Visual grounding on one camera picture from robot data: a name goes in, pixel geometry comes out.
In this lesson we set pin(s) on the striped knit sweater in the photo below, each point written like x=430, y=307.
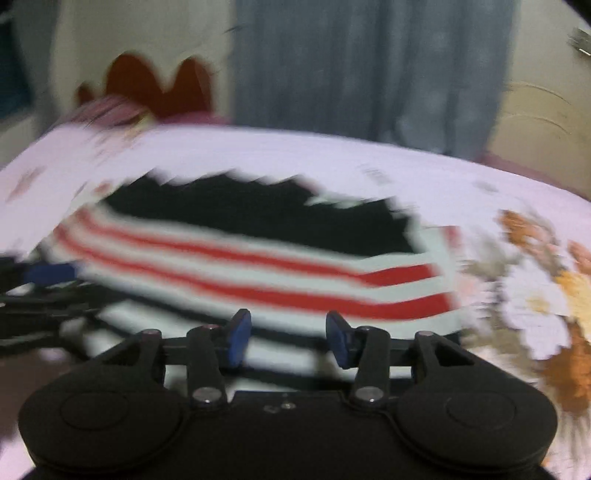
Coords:
x=277, y=258

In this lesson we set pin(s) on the dark window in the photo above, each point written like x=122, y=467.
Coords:
x=14, y=69

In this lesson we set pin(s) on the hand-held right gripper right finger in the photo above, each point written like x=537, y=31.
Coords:
x=337, y=339

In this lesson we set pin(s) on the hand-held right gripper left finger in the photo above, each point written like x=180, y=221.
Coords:
x=240, y=339

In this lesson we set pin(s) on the wide blue curtain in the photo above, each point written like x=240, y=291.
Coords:
x=369, y=69

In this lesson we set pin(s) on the narrow blue curtain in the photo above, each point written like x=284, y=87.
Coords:
x=44, y=55

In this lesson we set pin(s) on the red scalloped headboard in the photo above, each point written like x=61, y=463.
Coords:
x=157, y=87

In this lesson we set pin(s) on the cream arched headboard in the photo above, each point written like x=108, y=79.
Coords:
x=545, y=134

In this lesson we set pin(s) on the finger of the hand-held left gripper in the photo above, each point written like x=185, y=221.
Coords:
x=51, y=272
x=37, y=323

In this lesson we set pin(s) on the crystal wall lamp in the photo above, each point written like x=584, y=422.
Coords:
x=581, y=41

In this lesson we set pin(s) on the pink floral bed sheet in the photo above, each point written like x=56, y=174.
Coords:
x=415, y=175

